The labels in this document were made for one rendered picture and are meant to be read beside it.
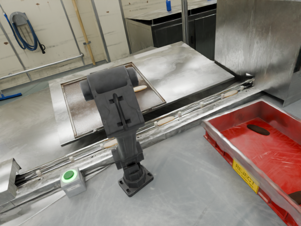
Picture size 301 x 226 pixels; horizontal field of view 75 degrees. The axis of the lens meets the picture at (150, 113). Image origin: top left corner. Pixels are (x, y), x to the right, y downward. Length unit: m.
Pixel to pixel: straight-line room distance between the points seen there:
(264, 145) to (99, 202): 0.70
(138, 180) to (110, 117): 0.43
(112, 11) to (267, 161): 3.86
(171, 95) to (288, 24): 0.61
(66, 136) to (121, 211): 0.47
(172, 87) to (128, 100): 0.83
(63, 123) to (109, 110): 0.77
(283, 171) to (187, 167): 0.34
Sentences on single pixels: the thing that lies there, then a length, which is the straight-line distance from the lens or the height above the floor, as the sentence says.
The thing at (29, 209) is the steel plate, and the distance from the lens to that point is 0.94.
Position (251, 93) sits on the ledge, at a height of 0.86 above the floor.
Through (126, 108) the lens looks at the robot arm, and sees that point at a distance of 0.37.
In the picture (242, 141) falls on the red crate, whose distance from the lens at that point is 0.95.
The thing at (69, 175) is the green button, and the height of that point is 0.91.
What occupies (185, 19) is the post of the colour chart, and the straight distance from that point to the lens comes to 1.89.
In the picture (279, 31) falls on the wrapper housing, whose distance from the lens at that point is 1.11.
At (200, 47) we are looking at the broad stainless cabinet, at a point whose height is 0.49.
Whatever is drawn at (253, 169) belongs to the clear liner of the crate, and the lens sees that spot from 0.72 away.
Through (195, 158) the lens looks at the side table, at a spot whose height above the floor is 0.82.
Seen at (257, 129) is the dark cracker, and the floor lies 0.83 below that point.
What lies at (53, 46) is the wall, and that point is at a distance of 4.52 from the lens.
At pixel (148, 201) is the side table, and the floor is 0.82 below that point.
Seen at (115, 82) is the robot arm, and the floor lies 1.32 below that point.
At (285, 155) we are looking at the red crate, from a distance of 0.94.
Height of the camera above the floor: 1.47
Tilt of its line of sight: 35 degrees down
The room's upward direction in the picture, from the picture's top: 10 degrees counter-clockwise
